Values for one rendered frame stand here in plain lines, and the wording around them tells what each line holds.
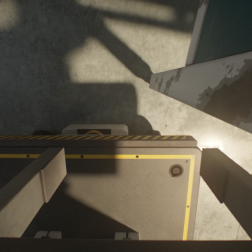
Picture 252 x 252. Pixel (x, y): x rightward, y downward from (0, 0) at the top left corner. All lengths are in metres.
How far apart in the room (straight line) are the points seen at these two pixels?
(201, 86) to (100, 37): 0.65
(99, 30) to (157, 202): 0.68
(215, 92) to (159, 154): 0.37
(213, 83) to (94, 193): 0.49
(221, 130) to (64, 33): 0.81
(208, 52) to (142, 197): 0.47
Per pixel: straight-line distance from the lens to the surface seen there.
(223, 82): 0.18
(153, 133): 0.73
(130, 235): 0.67
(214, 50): 0.22
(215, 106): 0.18
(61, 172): 0.17
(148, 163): 0.54
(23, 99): 0.94
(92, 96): 0.82
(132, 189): 0.58
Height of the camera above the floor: 0.80
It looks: 75 degrees down
